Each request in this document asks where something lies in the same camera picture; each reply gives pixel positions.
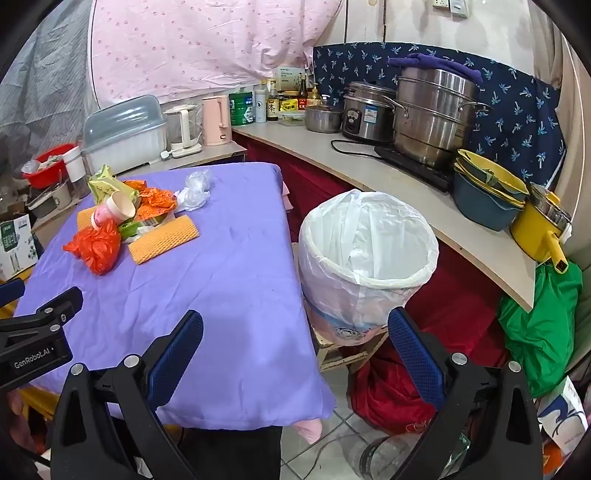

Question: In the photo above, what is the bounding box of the dark purple cloth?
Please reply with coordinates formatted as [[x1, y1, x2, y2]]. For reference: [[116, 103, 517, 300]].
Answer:
[[388, 52, 484, 85]]

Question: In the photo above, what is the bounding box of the white green cardboard box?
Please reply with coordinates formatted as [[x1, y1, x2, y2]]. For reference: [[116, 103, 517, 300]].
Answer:
[[0, 213, 39, 282]]

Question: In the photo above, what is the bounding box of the clear plastic bag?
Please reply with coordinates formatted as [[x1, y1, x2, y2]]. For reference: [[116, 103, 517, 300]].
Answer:
[[175, 169, 213, 212]]

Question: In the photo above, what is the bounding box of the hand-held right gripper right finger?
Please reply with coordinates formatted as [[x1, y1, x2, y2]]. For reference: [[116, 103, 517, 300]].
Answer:
[[387, 307, 543, 480]]

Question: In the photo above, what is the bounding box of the clear plastic bottle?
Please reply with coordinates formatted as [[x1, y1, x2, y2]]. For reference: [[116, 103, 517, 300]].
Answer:
[[344, 433, 470, 480]]

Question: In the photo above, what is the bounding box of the dark blue basin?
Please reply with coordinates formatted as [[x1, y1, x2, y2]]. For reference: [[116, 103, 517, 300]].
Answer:
[[452, 173, 525, 232]]

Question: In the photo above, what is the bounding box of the white blender cup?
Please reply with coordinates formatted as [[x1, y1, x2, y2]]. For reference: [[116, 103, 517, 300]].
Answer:
[[62, 146, 89, 200]]

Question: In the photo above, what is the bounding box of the yellow bowl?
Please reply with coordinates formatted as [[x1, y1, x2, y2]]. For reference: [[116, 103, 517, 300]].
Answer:
[[455, 148, 531, 204]]

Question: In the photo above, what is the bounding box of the grey metal container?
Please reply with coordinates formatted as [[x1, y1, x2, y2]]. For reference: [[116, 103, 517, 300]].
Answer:
[[27, 183, 73, 219]]

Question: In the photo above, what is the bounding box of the red plastic bag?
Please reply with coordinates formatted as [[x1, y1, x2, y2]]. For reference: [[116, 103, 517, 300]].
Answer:
[[63, 219, 123, 276]]

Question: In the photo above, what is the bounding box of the yellow pot with handle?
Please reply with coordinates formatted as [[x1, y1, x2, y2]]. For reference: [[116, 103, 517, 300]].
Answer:
[[510, 184, 574, 276]]

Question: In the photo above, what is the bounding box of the trash bin with white liner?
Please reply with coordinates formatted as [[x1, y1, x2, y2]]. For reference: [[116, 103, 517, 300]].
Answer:
[[298, 188, 440, 347]]

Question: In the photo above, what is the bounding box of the white dish box grey lid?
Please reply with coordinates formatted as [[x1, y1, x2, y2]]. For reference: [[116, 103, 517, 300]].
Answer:
[[82, 95, 168, 169]]

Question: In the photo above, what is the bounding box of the purple table cloth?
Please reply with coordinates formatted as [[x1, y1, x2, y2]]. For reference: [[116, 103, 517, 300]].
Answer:
[[14, 162, 337, 430]]

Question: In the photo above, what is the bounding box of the white glass kettle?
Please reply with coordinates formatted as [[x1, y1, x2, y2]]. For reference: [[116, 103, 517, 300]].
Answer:
[[163, 104, 204, 158]]

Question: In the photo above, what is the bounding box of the green snack packet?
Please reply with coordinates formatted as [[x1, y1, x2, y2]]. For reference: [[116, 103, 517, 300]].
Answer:
[[87, 165, 140, 206]]

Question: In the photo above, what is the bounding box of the steel steamer pot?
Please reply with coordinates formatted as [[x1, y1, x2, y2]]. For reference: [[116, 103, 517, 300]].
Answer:
[[382, 65, 492, 169]]

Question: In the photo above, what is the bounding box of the red plastic basin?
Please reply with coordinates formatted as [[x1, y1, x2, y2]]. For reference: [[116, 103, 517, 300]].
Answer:
[[21, 143, 79, 189]]

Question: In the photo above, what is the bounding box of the small steel pot with lid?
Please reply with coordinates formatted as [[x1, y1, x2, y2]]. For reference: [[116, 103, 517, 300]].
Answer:
[[304, 104, 345, 134]]

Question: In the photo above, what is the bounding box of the pink paper cup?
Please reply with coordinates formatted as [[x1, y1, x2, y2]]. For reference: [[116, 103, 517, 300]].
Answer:
[[91, 191, 137, 230]]

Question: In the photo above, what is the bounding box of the red curtain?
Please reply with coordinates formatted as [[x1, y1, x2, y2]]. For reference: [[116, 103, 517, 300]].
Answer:
[[244, 137, 509, 370]]

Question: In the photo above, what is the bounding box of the yellow stool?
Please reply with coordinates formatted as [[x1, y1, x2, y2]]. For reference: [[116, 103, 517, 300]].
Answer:
[[17, 384, 61, 422]]

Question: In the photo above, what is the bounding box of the white blue bag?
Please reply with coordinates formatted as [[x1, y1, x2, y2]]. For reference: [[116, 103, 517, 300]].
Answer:
[[536, 376, 590, 454]]

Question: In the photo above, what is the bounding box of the black induction cooktop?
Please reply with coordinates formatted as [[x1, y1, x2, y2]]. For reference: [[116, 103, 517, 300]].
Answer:
[[373, 145, 456, 193]]

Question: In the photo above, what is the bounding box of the white green carton box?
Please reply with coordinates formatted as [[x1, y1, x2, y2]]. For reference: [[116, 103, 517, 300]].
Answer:
[[272, 66, 308, 93]]

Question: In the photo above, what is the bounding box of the wooden stool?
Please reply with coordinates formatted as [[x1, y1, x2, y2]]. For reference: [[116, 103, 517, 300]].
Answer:
[[310, 318, 389, 374]]

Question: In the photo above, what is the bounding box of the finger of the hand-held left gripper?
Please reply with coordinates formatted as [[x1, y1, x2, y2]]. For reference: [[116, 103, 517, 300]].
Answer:
[[0, 286, 84, 352], [0, 278, 27, 308]]

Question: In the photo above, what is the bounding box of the white wall socket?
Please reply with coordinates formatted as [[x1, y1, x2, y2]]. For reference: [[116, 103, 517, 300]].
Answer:
[[431, 0, 470, 18]]

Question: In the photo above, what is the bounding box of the orange wrapper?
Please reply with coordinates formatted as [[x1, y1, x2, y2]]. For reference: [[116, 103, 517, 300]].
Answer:
[[124, 179, 179, 223]]

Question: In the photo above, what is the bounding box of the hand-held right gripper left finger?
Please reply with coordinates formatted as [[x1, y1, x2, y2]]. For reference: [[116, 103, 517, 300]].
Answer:
[[51, 310, 205, 480]]

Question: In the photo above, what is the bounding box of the dark soy sauce bottle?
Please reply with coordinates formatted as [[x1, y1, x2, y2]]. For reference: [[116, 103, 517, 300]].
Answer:
[[266, 80, 280, 123]]

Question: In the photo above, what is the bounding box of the black power cable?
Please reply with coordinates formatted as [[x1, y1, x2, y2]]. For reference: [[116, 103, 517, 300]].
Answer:
[[329, 138, 393, 160]]

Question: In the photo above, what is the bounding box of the green tin can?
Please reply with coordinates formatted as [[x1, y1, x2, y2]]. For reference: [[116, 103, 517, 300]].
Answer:
[[229, 91, 256, 127]]

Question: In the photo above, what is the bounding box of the steel rice cooker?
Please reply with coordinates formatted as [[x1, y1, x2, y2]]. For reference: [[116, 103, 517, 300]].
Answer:
[[342, 81, 399, 144]]

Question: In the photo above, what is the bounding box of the grey plastic tarp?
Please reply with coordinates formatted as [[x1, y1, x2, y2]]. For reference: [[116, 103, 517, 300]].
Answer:
[[0, 4, 100, 178]]

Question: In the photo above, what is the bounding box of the pink electric kettle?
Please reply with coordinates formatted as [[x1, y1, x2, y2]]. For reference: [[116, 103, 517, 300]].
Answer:
[[202, 95, 233, 147]]

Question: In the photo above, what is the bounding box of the pink dotted sheet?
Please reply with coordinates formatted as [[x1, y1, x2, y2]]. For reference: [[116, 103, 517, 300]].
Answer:
[[88, 0, 345, 110]]

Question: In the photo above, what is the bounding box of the green bag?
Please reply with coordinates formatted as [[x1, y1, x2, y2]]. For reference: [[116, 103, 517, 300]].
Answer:
[[497, 261, 584, 398]]

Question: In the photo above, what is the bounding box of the blue printed cloth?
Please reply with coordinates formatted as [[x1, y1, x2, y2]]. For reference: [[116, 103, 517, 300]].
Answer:
[[311, 42, 567, 206]]

